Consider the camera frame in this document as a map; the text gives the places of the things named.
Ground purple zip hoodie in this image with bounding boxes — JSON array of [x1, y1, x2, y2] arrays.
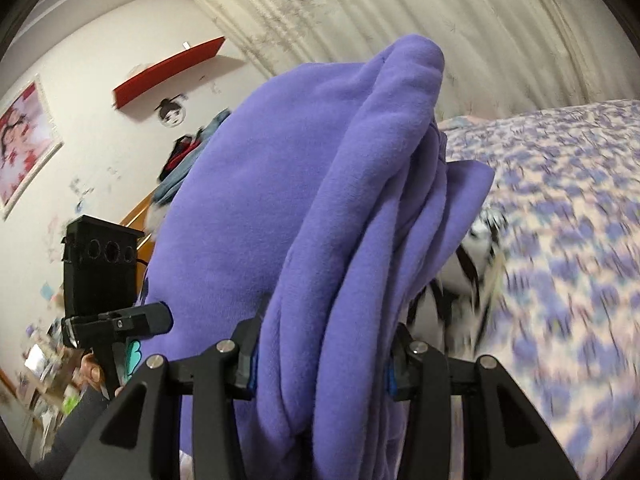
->
[[141, 35, 494, 479]]

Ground person's left hand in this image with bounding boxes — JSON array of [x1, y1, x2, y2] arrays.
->
[[79, 352, 124, 399]]

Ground purple floral fleece blanket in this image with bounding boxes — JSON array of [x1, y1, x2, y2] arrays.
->
[[440, 100, 639, 479]]

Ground black white patterned garment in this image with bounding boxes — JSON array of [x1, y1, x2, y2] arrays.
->
[[400, 208, 508, 361]]

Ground cream patterned curtain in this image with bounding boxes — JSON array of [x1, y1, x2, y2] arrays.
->
[[193, 0, 639, 119]]

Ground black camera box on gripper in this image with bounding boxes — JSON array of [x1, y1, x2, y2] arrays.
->
[[62, 214, 142, 318]]

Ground clothes hanging on wall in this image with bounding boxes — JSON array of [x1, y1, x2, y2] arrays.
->
[[151, 108, 231, 206]]

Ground pink framed wall picture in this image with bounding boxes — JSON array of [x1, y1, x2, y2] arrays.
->
[[0, 76, 63, 220]]

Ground round cartoon wall sticker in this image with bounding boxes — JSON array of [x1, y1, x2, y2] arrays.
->
[[154, 93, 188, 128]]

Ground red wall shelf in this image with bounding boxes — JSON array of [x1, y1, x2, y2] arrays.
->
[[113, 36, 226, 110]]

